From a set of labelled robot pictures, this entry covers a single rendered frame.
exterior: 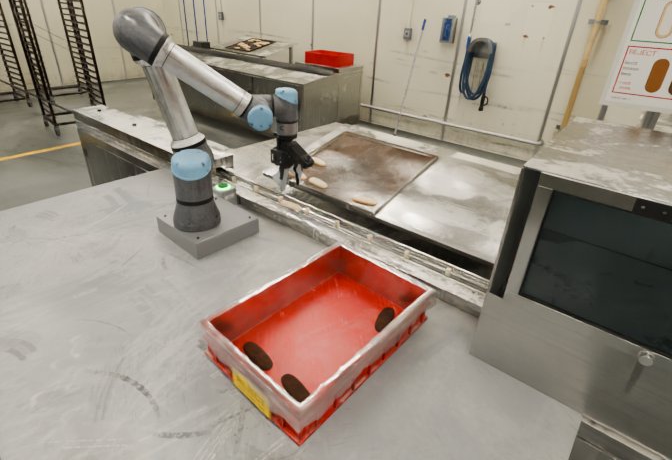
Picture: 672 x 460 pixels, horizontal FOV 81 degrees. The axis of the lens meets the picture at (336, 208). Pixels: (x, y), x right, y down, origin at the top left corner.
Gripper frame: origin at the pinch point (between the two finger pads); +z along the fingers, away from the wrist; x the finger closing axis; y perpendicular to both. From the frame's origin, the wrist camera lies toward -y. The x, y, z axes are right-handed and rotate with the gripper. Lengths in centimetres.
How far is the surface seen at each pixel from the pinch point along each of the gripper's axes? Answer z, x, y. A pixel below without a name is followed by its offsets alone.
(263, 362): 10, 56, -46
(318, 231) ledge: 7.0, 8.8, -21.1
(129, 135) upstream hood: 2, 9, 103
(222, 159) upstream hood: 2.0, -2.9, 45.3
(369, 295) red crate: 11, 21, -50
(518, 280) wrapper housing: -13, 22, -85
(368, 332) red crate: 11, 32, -58
